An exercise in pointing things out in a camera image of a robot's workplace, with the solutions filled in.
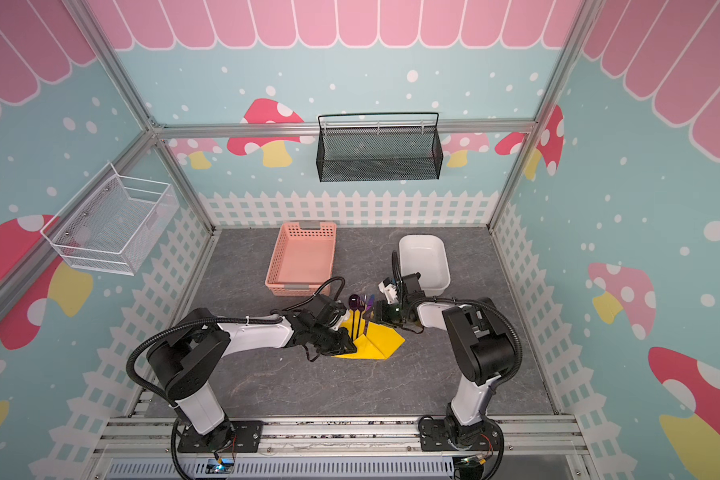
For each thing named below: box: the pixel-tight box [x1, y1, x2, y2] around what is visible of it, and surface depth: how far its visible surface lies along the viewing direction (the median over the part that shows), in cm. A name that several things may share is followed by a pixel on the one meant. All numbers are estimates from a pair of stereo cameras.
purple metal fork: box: [363, 295, 369, 335], surface depth 99 cm
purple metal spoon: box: [348, 294, 361, 340], surface depth 99 cm
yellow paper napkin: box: [332, 309, 406, 360], surface depth 91 cm
